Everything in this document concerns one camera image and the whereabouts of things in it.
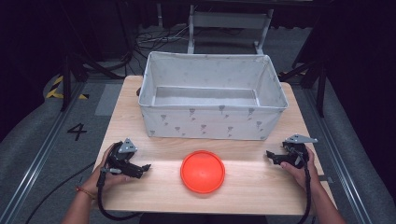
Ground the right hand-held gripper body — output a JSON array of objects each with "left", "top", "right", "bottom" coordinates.
[{"left": 281, "top": 133, "right": 318, "bottom": 170}]

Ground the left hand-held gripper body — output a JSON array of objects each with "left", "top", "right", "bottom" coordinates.
[{"left": 105, "top": 137, "right": 139, "bottom": 175}]

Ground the orange round plate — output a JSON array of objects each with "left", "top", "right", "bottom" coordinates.
[{"left": 179, "top": 149, "right": 226, "bottom": 195}]

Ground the white printed fabric storage box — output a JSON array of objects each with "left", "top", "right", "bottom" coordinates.
[{"left": 138, "top": 50, "right": 290, "bottom": 142}]

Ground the person's right hand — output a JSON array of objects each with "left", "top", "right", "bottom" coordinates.
[{"left": 279, "top": 145, "right": 322, "bottom": 191}]

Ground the person's left hand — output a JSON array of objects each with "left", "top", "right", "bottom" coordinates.
[{"left": 81, "top": 143, "right": 138, "bottom": 198}]

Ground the black metal stand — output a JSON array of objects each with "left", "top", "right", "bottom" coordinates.
[
  {"left": 60, "top": 50, "right": 126, "bottom": 113},
  {"left": 278, "top": 57, "right": 329, "bottom": 119}
]

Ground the yellow black floor tape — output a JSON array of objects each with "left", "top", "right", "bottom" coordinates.
[{"left": 45, "top": 75, "right": 90, "bottom": 101}]

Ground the metal floor rail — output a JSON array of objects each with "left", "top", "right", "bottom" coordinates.
[
  {"left": 0, "top": 82, "right": 87, "bottom": 218},
  {"left": 303, "top": 88, "right": 373, "bottom": 224}
]

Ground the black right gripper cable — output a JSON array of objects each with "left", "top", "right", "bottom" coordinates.
[{"left": 297, "top": 148, "right": 313, "bottom": 224}]

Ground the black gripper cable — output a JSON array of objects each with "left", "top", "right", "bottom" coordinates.
[
  {"left": 297, "top": 148, "right": 313, "bottom": 224},
  {"left": 96, "top": 167, "right": 143, "bottom": 222}
]

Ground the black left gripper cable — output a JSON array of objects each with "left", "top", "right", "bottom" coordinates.
[{"left": 96, "top": 167, "right": 143, "bottom": 222}]

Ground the red wrist bracelet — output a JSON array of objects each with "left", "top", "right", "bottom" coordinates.
[{"left": 75, "top": 186, "right": 96, "bottom": 201}]

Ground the thin black floor cable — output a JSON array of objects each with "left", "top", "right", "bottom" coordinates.
[{"left": 24, "top": 161, "right": 97, "bottom": 224}]

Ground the bundle of floor cables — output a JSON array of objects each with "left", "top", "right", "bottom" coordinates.
[{"left": 134, "top": 23, "right": 191, "bottom": 54}]

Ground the grey metal frame stand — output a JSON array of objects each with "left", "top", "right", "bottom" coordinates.
[{"left": 187, "top": 4, "right": 275, "bottom": 56}]

